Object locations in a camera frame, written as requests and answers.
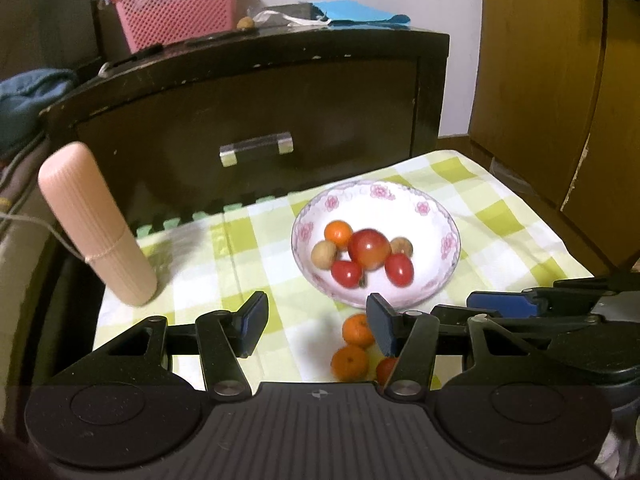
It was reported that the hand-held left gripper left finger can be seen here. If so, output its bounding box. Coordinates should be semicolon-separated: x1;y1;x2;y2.
92;291;270;402

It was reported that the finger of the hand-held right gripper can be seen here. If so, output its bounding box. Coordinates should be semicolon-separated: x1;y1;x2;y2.
466;286;618;318
432;304;603;346

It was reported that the yellow-green checkered tablecloth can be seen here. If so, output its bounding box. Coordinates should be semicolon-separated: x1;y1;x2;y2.
92;150;596;396

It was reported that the small red tomato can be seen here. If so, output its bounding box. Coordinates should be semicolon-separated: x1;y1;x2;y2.
384;252;415;287
331;259;364;289

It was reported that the pink ribbed cylinder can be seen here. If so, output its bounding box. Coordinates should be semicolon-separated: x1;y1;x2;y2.
38;141;158;307

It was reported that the green foam mat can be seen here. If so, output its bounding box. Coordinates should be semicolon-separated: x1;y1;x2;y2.
136;191;306;238

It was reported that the silver drawer handle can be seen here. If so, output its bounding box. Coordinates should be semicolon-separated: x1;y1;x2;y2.
219;131;293;167

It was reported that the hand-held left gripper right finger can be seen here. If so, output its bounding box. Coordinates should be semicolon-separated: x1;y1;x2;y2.
366;294;543;402

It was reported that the pink plastic basket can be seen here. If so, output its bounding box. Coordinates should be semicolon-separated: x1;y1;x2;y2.
107;0;243;55

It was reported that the white string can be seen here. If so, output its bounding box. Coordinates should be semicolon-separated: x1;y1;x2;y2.
0;212;128;263

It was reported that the white floral-rimmed bowl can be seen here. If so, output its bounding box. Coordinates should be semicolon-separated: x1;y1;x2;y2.
291;180;461;310

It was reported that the dark wooden cabinet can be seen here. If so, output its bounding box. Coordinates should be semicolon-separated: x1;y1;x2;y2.
39;25;451;241

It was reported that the blue paper sheet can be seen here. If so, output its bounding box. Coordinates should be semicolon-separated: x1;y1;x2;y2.
312;0;412;25

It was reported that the grey mattress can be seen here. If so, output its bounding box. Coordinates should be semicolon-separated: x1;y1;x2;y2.
0;135;66;311

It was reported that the grey plastic bag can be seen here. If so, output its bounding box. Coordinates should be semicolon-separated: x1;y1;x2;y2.
247;4;333;27

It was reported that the blue cloth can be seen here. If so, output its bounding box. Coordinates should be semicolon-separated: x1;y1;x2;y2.
0;68;78;161

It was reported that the light wooden wardrobe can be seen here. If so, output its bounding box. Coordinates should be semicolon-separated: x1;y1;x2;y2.
470;0;640;271

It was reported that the small orange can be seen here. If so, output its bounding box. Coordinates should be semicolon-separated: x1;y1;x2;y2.
342;313;376;349
331;344;371;382
324;220;354;249
375;356;401;393

